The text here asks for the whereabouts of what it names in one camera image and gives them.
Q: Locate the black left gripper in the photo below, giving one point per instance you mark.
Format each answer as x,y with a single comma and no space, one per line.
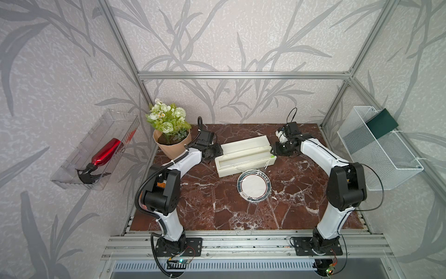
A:
219,151

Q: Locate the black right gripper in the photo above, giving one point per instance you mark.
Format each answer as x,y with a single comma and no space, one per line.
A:
276,150

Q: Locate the cream plastic wrap dispenser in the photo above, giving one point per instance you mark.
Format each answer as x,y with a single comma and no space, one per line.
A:
243,155

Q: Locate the white plate green rim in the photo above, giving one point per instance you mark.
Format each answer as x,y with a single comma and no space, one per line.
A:
254,186

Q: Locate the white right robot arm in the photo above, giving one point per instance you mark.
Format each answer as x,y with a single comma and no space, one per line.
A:
345,190

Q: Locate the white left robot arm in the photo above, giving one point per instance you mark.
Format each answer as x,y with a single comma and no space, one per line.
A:
159,195

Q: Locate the terracotta flower pot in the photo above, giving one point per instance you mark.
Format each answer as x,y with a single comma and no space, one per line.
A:
175,150

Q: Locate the white green artificial flowers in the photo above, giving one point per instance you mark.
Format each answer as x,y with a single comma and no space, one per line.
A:
170,121

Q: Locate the red spray bottle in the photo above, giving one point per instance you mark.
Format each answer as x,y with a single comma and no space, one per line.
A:
103,157

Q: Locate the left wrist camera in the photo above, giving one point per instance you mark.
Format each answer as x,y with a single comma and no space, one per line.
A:
205,138

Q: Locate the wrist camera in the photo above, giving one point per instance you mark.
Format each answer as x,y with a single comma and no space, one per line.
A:
287,132
205,138

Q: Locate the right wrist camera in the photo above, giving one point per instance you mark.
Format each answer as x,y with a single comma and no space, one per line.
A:
287,132

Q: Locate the white wire mesh basket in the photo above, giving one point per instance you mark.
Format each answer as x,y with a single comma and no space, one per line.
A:
391,161

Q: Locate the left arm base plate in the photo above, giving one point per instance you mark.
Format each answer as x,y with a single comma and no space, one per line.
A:
187,246

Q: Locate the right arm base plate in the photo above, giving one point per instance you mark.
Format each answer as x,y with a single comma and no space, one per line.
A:
312,246

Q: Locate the clear wall-mounted plastic bin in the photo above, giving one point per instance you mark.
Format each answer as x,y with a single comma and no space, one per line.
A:
110,125

